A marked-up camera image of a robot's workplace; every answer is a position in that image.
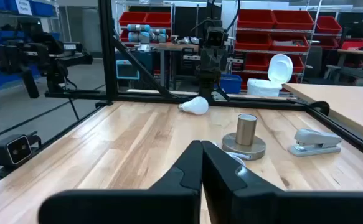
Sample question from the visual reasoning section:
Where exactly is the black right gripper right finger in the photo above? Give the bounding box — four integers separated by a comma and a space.
201, 139, 363, 224

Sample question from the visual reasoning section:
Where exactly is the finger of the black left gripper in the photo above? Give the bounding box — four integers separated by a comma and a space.
199, 49, 215, 74
214, 49, 229, 74

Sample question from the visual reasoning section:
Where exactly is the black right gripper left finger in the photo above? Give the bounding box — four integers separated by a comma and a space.
37, 139, 204, 224

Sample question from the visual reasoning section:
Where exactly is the white lightbulb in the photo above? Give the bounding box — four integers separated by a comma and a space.
177, 96, 210, 116

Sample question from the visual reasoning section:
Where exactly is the brass lamp socket base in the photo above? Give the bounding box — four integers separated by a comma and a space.
221, 113, 267, 161

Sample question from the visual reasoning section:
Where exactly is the wooden workbench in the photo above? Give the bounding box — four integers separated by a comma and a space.
151, 42, 200, 91

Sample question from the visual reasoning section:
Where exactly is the red plastic storage bin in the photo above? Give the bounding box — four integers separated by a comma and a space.
271, 35, 310, 53
244, 53, 270, 72
143, 12, 172, 29
237, 9, 276, 30
234, 32, 273, 52
118, 11, 148, 27
272, 9, 315, 31
315, 16, 342, 35
341, 39, 363, 50

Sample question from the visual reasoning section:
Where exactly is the white lidded trash can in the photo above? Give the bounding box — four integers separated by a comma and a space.
246, 54, 294, 98

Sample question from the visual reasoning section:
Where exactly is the teal framed box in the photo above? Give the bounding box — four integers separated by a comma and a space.
115, 59, 141, 80

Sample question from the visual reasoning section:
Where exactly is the light wooden desk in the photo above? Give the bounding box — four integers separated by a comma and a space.
283, 83, 363, 146

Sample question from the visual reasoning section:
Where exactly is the white paper label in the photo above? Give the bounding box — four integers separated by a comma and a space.
14, 0, 33, 16

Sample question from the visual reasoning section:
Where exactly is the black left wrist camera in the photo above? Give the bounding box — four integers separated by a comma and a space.
205, 26, 228, 48

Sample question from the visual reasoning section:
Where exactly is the metal wire shelving rack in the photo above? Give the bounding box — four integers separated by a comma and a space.
233, 0, 322, 94

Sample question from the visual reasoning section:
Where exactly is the black aluminium table frame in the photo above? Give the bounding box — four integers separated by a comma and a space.
0, 0, 363, 191

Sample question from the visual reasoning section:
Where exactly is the black table-level camera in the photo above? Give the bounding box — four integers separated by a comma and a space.
0, 130, 42, 180

